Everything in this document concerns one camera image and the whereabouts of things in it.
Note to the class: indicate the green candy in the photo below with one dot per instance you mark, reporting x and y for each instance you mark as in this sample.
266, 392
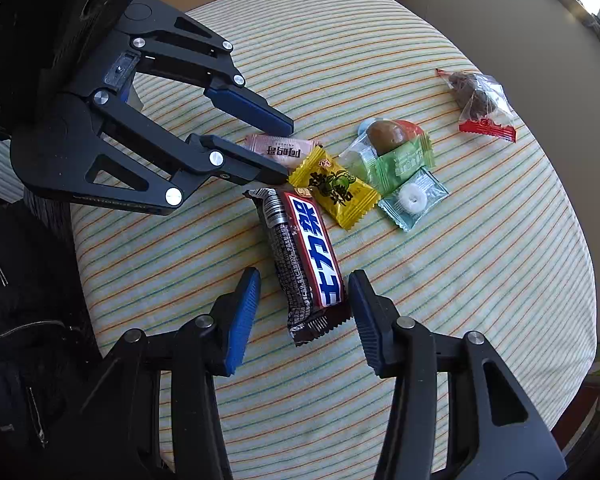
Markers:
389, 171

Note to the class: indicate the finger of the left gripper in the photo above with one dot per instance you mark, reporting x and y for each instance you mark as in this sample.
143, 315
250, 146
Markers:
189, 163
174, 46

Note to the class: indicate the Snickers bar Chinese label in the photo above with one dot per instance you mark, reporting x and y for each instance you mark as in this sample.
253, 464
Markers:
305, 263

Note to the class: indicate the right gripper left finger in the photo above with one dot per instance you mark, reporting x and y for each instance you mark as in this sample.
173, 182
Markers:
152, 413

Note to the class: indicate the teal mint ring candy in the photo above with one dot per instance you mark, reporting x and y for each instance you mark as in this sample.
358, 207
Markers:
413, 199

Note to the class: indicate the striped tablecloth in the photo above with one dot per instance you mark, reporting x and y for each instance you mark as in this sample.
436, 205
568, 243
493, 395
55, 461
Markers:
503, 253

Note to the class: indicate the pink candy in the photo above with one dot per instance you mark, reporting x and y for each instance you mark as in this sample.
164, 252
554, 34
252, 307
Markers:
289, 152

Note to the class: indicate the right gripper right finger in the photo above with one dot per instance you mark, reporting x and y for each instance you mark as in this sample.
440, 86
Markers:
457, 411

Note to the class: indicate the brown egg snack pack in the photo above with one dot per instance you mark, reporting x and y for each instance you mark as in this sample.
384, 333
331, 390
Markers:
376, 137

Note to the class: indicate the yellow candy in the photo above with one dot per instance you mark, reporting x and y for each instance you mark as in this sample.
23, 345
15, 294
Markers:
344, 196

